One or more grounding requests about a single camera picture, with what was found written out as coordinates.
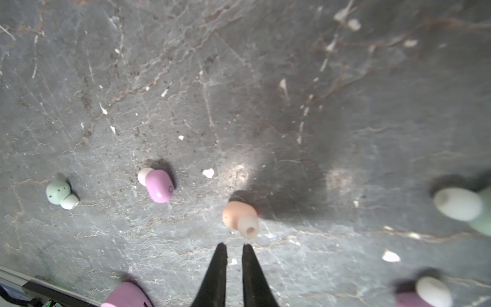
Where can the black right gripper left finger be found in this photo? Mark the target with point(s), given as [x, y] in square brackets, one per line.
[212, 291]

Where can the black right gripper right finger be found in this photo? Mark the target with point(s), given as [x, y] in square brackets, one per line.
[256, 290]

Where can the pink earbud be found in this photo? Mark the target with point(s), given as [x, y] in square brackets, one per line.
[241, 217]

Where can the purple earbud left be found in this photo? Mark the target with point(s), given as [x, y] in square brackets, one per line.
[159, 185]

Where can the mint green earbud left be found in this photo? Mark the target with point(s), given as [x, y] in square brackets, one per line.
[59, 192]

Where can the mint green earbud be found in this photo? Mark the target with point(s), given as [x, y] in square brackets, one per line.
[59, 192]
[467, 206]

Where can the mint green earbud right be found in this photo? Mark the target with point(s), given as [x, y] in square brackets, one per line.
[467, 206]

